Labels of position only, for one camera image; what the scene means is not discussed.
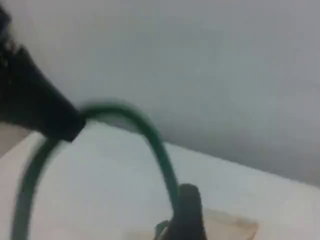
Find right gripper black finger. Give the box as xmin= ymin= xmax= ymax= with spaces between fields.
xmin=163 ymin=183 xmax=209 ymax=240

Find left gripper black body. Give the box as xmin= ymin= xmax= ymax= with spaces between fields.
xmin=0 ymin=6 xmax=14 ymax=55

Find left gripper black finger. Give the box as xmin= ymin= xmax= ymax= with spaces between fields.
xmin=0 ymin=44 xmax=86 ymax=143

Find white cloth bag green handles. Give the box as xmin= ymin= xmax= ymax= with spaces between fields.
xmin=0 ymin=98 xmax=260 ymax=240

